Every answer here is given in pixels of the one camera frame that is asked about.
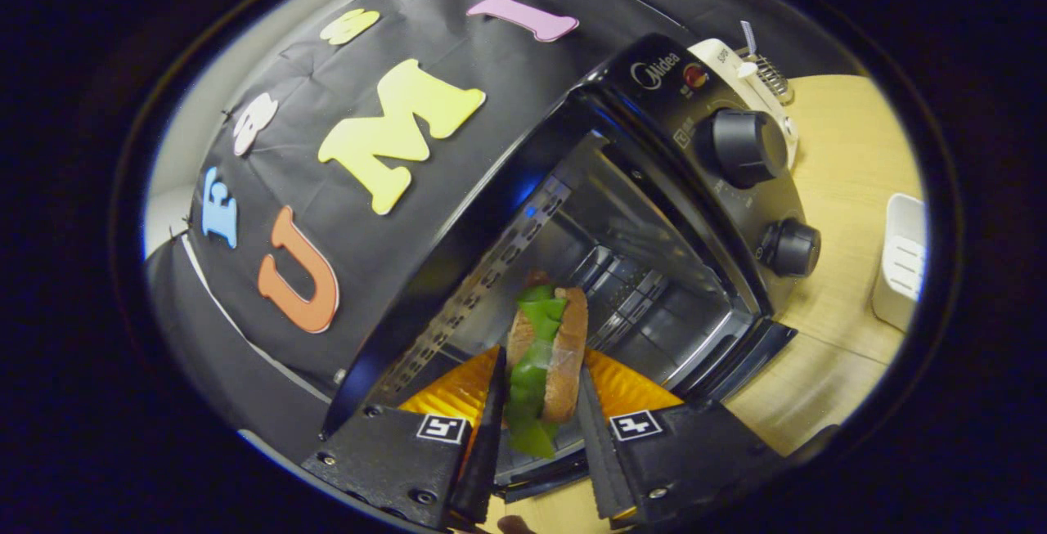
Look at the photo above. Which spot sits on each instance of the lettuce sandwich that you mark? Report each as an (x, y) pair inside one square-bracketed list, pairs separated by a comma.
[(556, 346)]

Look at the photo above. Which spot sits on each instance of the black electric oven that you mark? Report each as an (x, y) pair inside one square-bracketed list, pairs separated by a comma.
[(695, 215)]

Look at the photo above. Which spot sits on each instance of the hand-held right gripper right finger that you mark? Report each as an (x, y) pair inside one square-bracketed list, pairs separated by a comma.
[(687, 452)]

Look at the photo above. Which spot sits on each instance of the white ribbed tray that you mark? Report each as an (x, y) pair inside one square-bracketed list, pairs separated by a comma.
[(900, 264)]

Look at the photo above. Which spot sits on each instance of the white toaster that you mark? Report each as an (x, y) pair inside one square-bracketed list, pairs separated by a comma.
[(765, 88)]

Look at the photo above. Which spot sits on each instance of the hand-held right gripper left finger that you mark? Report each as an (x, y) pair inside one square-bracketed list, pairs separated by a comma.
[(384, 460)]

